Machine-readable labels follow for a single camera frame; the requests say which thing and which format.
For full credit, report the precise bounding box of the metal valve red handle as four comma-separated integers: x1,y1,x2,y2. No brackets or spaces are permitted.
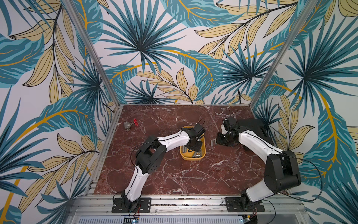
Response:
123,119,139,131

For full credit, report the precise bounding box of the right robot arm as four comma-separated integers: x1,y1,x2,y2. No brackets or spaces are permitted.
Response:
216,117,302,207

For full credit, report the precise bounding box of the black plastic tool case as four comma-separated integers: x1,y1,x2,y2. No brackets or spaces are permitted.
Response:
237,119,274,145

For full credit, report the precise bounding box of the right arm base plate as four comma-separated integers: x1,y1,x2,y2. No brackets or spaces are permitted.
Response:
223,197,265,213

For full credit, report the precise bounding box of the aluminium front rail frame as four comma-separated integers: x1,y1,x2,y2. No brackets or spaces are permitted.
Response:
66,195,312,224

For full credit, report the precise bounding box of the steel socket in tray front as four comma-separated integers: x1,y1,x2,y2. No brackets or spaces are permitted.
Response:
192,152,202,158

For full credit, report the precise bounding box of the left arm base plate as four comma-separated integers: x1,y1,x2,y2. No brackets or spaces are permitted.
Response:
112,197,152,214

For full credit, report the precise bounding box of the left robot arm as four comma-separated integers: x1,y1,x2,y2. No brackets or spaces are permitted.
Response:
120,123,205,212

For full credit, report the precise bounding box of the yellow plastic storage tray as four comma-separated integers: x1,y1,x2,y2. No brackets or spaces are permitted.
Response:
179,123,206,161

